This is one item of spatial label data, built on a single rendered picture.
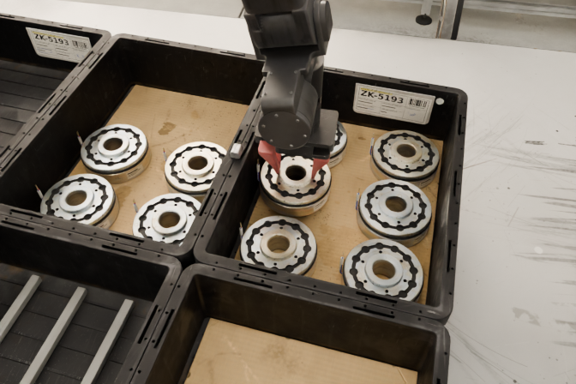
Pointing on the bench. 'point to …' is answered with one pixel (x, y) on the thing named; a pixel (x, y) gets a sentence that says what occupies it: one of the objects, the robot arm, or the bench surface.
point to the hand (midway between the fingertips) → (296, 169)
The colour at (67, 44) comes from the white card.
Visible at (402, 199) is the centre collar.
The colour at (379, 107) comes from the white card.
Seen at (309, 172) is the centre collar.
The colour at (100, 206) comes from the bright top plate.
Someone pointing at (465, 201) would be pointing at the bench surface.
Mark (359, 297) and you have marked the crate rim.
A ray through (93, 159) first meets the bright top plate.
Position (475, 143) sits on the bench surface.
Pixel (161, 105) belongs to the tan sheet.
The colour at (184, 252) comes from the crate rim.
